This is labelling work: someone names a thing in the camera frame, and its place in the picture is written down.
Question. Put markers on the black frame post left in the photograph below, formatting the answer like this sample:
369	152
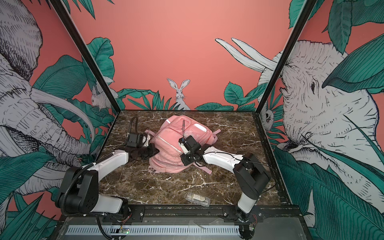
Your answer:
71	28

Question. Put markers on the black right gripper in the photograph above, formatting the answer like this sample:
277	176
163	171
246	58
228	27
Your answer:
183	157

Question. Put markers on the black frame post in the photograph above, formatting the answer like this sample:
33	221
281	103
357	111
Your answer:
71	28
299	25

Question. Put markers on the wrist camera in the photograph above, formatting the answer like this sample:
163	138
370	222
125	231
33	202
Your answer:
136	140
189	143

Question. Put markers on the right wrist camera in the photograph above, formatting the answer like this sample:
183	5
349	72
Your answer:
189	143

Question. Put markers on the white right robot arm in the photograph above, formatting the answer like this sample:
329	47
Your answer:
251	175

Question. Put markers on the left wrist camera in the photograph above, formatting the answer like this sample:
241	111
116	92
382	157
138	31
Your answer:
136	140

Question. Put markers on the white ventilation grille strip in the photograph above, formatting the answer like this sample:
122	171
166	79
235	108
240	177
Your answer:
137	230

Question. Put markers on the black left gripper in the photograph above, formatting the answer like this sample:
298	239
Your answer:
153	151

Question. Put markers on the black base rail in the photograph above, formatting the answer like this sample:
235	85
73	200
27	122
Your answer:
229	213

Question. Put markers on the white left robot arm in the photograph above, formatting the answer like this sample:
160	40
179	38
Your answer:
79	190

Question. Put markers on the black frame post right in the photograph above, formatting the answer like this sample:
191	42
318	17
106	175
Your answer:
299	25

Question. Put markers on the pink student backpack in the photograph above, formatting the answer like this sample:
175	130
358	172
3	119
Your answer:
166	140

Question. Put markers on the clear plastic eraser box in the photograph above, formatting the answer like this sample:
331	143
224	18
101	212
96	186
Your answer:
198	199

